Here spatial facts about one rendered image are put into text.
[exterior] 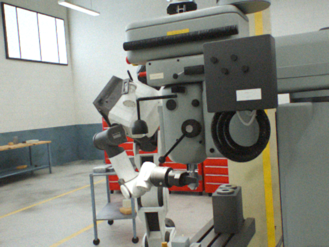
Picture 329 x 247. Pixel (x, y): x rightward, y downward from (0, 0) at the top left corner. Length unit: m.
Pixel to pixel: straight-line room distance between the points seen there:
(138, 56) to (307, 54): 0.62
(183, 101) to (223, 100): 0.36
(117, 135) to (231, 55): 0.95
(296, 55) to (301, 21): 9.31
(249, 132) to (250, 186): 1.98
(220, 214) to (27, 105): 10.00
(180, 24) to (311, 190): 0.74
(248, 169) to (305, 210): 2.01
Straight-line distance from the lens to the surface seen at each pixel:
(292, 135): 1.32
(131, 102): 1.87
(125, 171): 1.94
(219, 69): 1.15
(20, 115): 11.38
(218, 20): 1.42
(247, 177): 3.33
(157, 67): 1.50
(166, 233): 2.51
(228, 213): 1.95
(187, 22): 1.46
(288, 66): 1.37
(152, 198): 2.30
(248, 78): 1.13
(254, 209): 3.39
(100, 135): 1.95
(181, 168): 6.66
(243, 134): 1.39
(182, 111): 1.48
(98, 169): 4.61
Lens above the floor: 1.54
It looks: 3 degrees down
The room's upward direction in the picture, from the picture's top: 4 degrees counter-clockwise
